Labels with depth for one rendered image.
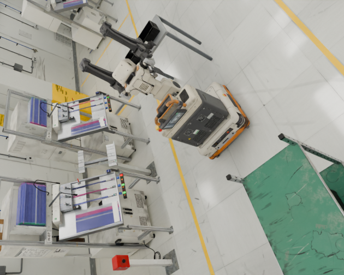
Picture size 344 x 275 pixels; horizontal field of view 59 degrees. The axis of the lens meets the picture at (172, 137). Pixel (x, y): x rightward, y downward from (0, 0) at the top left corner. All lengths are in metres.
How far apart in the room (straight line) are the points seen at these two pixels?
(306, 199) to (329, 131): 1.20
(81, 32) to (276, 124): 5.42
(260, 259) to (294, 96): 1.57
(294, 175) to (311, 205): 0.19
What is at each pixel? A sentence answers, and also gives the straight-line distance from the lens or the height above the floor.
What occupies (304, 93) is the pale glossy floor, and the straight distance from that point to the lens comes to 3.16.
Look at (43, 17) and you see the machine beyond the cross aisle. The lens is 7.42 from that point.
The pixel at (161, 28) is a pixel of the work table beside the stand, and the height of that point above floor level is 0.80.
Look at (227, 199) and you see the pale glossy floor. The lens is 3.39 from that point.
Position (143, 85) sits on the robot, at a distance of 3.02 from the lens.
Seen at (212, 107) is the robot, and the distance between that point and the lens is 3.03.
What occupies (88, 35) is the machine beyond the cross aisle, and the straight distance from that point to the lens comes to 7.62.
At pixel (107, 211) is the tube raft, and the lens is 3.66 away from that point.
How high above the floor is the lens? 2.59
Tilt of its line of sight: 37 degrees down
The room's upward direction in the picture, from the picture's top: 72 degrees counter-clockwise
